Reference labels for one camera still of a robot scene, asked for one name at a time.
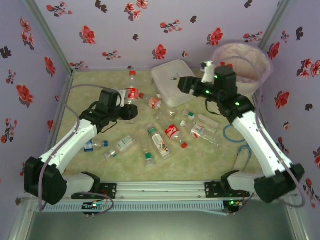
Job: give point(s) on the clear bottle red cola label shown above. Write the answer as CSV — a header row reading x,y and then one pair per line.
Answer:
x,y
132,92
172,132

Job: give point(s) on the clear bottle pale label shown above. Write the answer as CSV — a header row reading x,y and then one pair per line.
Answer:
x,y
125,143

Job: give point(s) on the bottle blue label blue cap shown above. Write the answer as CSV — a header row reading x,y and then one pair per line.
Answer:
x,y
88,146

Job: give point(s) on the small clear vial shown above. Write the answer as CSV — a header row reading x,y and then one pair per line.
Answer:
x,y
110,154

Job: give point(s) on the white bin with pink liner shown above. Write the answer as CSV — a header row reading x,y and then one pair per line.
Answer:
x,y
245,50

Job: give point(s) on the clear bottle orange cap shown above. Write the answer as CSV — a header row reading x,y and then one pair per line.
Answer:
x,y
153,102

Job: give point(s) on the bottle red white label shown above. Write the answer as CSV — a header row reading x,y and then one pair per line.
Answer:
x,y
197,130

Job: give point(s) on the clear unlabelled plastic bottle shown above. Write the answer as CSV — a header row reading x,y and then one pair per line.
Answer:
x,y
163,116

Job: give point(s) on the clear bottle green band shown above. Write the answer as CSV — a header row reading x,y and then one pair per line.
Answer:
x,y
149,156

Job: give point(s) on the tall bottle white printed label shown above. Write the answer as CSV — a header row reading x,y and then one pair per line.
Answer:
x,y
160,143

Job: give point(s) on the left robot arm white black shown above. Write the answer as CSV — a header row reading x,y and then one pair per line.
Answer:
x,y
67,147

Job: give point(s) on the clear bottle green cap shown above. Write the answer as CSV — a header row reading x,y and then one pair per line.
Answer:
x,y
208,120

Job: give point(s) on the small bottle green label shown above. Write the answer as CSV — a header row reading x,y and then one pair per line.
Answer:
x,y
188,115

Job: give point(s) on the white lidded plastic box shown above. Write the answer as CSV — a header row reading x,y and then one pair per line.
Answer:
x,y
167,80

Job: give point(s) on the small circuit board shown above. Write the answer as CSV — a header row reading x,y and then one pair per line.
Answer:
x,y
232,203
93,205

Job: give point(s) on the grey metal panel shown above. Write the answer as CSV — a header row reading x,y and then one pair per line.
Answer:
x,y
160,227

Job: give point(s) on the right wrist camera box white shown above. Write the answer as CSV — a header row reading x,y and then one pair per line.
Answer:
x,y
207,75

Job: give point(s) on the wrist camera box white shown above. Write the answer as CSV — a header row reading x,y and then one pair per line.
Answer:
x,y
207,75
123,96

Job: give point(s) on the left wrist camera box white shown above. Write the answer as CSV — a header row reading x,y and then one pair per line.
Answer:
x,y
123,96

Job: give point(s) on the aluminium table side rail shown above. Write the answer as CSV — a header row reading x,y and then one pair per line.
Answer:
x,y
60,110

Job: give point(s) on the aluminium frame post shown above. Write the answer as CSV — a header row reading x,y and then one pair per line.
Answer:
x,y
273,25
51,37
20,220
297,222

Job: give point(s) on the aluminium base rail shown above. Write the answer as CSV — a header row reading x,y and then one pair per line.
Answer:
x,y
160,190

